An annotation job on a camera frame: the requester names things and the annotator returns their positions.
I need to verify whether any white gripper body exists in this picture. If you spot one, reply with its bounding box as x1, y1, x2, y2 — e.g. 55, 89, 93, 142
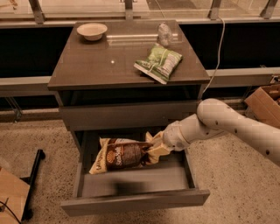
163, 121, 190, 151

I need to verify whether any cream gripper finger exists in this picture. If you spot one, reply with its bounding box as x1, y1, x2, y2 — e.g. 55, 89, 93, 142
145, 131, 163, 148
148, 145, 171, 164

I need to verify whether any brown chip bag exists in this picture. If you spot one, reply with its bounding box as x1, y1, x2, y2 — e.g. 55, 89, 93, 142
89, 138, 152, 175

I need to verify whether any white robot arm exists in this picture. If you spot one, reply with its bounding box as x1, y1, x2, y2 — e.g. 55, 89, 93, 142
146, 98, 280, 165

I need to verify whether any closed grey top drawer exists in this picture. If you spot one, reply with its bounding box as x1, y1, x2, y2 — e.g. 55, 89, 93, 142
59, 101, 199, 130

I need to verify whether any open grey middle drawer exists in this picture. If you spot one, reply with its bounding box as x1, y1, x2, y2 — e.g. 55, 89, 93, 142
61, 129, 210, 216

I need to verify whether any grey drawer cabinet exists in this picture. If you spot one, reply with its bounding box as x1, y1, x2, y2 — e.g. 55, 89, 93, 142
46, 19, 211, 152

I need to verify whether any green chip bag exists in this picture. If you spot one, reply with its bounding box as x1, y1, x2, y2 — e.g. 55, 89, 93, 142
134, 43, 183, 85

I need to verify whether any cardboard box right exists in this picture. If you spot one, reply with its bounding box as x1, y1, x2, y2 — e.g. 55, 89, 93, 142
245, 84, 280, 128

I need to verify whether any clear plastic bottle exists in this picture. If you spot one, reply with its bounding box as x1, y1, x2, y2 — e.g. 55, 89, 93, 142
157, 23, 172, 47

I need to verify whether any black stand leg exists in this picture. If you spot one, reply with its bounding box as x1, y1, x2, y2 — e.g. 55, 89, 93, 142
21, 149, 46, 221

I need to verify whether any white paper bowl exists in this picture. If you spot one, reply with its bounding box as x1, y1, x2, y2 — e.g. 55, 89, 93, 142
77, 23, 108, 41

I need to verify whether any metal window railing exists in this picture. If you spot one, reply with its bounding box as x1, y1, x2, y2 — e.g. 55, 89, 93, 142
0, 0, 280, 27

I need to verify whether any white cable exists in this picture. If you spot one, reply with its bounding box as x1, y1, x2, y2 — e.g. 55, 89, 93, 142
200, 17, 227, 95

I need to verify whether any black cable lower left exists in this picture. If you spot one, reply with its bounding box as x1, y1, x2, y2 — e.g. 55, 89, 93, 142
0, 200, 22, 224

